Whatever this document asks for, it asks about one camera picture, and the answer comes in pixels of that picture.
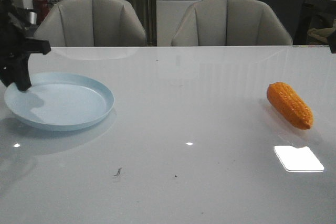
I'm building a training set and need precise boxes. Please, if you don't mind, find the black gripper, plate side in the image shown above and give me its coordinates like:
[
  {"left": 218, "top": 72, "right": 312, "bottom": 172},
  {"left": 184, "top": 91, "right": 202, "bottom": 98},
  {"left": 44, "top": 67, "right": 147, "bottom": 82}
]
[{"left": 1, "top": 0, "right": 51, "bottom": 91}]

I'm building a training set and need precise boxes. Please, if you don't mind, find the light blue round plate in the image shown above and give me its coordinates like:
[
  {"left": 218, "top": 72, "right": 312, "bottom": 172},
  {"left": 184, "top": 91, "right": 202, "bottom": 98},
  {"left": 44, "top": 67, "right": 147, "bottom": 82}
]
[{"left": 4, "top": 72, "right": 114, "bottom": 131}]

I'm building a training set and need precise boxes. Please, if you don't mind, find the orange plastic corn cob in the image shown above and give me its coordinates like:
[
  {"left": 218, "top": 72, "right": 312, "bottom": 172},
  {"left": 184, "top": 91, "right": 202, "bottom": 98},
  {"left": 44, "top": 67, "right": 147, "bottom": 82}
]
[{"left": 267, "top": 82, "right": 314, "bottom": 130}]

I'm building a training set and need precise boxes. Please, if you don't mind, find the red trash bin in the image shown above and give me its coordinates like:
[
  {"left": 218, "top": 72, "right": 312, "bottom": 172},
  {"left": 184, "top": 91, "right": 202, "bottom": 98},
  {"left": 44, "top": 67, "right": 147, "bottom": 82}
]
[{"left": 32, "top": 0, "right": 49, "bottom": 24}]

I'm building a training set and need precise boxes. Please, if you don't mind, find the beige left armchair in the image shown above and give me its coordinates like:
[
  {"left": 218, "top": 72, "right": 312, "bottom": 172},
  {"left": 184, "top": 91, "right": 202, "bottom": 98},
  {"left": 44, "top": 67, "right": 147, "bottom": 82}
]
[{"left": 34, "top": 0, "right": 146, "bottom": 47}]

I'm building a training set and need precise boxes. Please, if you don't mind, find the beige armchair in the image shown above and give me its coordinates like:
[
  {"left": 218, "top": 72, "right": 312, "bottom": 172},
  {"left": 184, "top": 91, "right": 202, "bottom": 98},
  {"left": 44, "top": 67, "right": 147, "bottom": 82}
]
[
  {"left": 171, "top": 0, "right": 292, "bottom": 47},
  {"left": 34, "top": 0, "right": 146, "bottom": 47}
]

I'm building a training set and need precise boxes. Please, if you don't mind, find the beige right armchair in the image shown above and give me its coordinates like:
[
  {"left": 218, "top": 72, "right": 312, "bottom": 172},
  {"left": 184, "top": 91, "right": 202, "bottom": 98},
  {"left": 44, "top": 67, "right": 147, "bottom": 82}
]
[{"left": 171, "top": 0, "right": 292, "bottom": 47}]

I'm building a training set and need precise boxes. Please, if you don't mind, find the tan cushion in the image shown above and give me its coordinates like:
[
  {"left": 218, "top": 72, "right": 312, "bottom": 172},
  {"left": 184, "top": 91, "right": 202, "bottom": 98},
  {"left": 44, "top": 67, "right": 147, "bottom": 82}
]
[{"left": 307, "top": 27, "right": 335, "bottom": 45}]

